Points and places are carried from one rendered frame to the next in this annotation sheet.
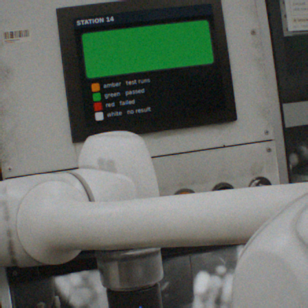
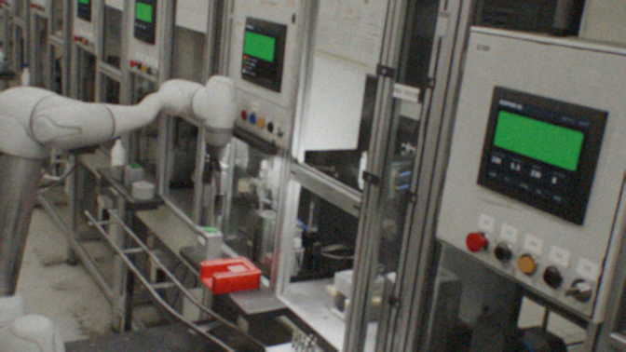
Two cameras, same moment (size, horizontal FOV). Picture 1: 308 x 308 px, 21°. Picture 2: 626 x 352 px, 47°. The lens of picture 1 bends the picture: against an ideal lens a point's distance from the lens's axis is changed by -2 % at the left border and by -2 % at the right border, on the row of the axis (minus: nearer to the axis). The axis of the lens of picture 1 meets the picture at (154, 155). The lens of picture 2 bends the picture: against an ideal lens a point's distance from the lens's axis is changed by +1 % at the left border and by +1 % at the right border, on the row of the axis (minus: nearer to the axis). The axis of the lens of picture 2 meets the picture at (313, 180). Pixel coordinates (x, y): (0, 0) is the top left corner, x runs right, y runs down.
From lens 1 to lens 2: 2.26 m
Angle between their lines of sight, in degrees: 68
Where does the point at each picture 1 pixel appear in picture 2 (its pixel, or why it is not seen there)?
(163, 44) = (262, 46)
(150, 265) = (210, 135)
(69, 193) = (172, 90)
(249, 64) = (289, 67)
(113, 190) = (200, 98)
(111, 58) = (250, 46)
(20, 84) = (237, 47)
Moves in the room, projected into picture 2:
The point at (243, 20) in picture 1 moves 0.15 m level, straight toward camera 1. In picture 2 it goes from (292, 43) to (239, 38)
